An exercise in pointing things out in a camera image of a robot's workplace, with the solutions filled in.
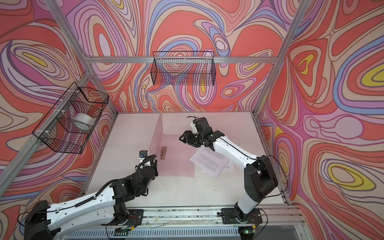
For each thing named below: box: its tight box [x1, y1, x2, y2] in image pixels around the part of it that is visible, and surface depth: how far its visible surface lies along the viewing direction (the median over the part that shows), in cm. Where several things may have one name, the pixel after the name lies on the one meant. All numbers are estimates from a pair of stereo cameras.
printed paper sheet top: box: [189, 146, 230, 178], surface depth 94 cm
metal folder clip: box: [160, 146, 168, 160], surface depth 100 cm
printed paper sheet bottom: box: [201, 160, 236, 173], surface depth 92 cm
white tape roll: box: [72, 113, 96, 131], surface depth 74 cm
